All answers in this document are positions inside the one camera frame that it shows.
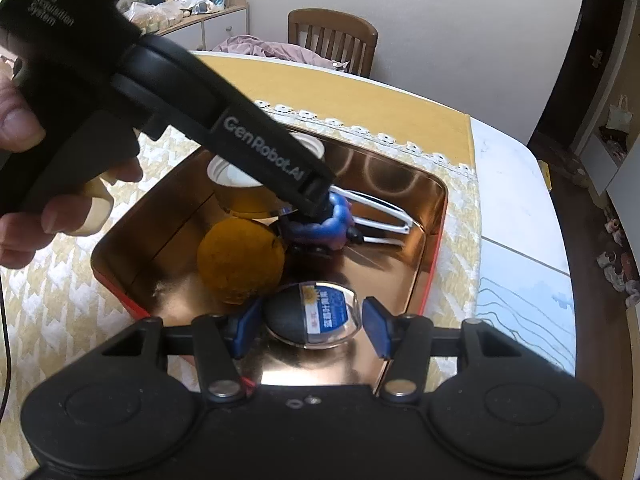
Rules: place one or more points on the red tin box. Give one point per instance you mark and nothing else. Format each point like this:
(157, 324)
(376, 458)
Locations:
(385, 200)

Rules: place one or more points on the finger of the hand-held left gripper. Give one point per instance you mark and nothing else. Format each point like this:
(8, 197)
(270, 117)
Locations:
(315, 200)

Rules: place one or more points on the yellow houndstooth placemat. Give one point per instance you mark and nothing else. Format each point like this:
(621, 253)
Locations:
(165, 165)

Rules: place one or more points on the pink cloth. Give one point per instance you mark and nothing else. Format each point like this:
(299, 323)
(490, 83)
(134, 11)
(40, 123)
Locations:
(270, 50)

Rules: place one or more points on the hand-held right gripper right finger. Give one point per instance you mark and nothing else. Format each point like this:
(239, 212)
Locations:
(376, 327)

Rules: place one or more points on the wooden chair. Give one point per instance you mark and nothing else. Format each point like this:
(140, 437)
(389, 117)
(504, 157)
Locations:
(332, 27)

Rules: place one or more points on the white wall cabinets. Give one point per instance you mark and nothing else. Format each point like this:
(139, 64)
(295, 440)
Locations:
(620, 160)

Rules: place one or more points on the clear plastic bag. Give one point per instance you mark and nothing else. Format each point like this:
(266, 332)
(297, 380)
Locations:
(155, 15)

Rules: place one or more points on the white side cabinet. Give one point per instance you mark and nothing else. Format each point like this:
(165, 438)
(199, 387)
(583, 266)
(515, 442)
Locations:
(220, 25)

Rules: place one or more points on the person's left hand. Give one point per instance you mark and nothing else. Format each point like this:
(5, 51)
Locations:
(30, 240)

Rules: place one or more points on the blue purple toy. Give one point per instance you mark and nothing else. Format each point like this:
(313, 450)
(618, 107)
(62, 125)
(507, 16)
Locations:
(320, 232)

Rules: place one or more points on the orange round ball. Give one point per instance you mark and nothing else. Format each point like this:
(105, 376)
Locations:
(240, 260)

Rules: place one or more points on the white sunglasses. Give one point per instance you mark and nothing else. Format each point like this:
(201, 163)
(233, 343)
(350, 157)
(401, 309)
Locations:
(385, 220)

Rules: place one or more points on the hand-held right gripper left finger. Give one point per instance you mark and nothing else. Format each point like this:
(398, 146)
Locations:
(247, 322)

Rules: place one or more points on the row of shoes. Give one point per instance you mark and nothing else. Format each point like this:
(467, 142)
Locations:
(620, 265)

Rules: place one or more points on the white tote bag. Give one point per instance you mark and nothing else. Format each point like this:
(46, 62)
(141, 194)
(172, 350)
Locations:
(619, 116)

